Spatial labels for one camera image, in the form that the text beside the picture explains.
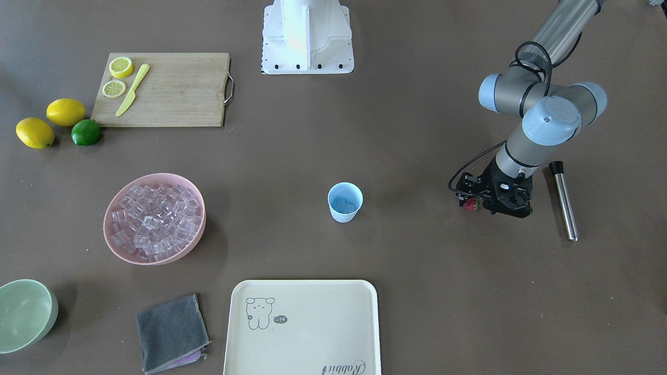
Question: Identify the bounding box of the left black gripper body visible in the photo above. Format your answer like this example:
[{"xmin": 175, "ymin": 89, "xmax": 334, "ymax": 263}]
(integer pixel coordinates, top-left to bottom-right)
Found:
[{"xmin": 455, "ymin": 156, "xmax": 534, "ymax": 218}]

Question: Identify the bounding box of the red strawberry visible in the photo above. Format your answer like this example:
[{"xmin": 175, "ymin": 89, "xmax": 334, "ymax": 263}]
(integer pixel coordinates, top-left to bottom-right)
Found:
[{"xmin": 464, "ymin": 198, "xmax": 480, "ymax": 211}]

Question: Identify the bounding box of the clear ice cube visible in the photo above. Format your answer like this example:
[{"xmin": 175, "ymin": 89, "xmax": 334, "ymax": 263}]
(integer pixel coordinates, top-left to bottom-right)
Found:
[{"xmin": 332, "ymin": 196, "xmax": 358, "ymax": 215}]

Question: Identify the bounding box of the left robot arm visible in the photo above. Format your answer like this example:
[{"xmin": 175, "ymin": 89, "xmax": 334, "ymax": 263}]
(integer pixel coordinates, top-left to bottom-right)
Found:
[{"xmin": 448, "ymin": 1, "xmax": 608, "ymax": 218}]

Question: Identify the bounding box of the light blue cup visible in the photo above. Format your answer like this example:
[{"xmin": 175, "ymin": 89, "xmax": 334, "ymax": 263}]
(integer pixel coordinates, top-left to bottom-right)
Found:
[{"xmin": 327, "ymin": 181, "xmax": 364, "ymax": 223}]

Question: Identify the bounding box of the pile of ice cubes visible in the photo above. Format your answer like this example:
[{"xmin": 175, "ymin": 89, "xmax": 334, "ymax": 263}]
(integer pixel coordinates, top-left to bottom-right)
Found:
[{"xmin": 107, "ymin": 184, "xmax": 203, "ymax": 263}]

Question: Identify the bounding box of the steel muddler black tip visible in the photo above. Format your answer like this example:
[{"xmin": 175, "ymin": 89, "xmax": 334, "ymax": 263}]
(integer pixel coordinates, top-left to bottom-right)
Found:
[{"xmin": 549, "ymin": 160, "xmax": 578, "ymax": 242}]

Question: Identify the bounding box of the cream rabbit tray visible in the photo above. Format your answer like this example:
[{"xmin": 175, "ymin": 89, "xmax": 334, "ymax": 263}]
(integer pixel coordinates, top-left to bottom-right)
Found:
[{"xmin": 224, "ymin": 280, "xmax": 382, "ymax": 374}]

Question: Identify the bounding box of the wooden cutting board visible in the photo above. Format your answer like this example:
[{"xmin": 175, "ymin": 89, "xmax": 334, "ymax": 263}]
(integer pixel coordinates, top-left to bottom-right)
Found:
[{"xmin": 90, "ymin": 52, "xmax": 233, "ymax": 128}]

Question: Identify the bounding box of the pink bowl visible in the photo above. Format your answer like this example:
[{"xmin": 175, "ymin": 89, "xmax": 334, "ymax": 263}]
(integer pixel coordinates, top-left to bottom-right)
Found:
[{"xmin": 103, "ymin": 173, "xmax": 206, "ymax": 266}]

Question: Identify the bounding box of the grey folded cloth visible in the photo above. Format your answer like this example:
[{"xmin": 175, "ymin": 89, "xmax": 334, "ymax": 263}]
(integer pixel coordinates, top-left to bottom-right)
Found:
[{"xmin": 135, "ymin": 294, "xmax": 211, "ymax": 374}]

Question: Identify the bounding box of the yellow plastic knife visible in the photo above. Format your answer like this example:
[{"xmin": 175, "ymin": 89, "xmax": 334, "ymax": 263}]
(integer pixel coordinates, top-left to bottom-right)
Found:
[{"xmin": 115, "ymin": 64, "xmax": 150, "ymax": 117}]

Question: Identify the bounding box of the lemon slice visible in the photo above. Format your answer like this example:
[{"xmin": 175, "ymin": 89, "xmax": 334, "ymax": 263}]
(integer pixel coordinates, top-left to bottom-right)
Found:
[
  {"xmin": 101, "ymin": 79, "xmax": 127, "ymax": 99},
  {"xmin": 108, "ymin": 56, "xmax": 134, "ymax": 79}
]

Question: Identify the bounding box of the green lime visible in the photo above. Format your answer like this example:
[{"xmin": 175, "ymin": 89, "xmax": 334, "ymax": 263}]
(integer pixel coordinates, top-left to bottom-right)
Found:
[{"xmin": 71, "ymin": 119, "xmax": 102, "ymax": 146}]

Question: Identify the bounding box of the whole yellow lemon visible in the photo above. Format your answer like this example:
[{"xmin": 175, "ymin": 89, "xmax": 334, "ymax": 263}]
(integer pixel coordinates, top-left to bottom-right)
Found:
[
  {"xmin": 15, "ymin": 117, "xmax": 56, "ymax": 149},
  {"xmin": 46, "ymin": 98, "xmax": 86, "ymax": 127}
]

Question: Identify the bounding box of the green bowl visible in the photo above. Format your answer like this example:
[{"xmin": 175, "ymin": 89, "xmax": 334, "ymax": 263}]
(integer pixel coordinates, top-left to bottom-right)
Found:
[{"xmin": 1, "ymin": 279, "xmax": 59, "ymax": 354}]

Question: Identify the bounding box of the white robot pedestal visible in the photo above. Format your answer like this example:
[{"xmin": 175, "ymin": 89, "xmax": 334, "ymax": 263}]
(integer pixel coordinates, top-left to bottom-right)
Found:
[{"xmin": 261, "ymin": 1, "xmax": 355, "ymax": 74}]

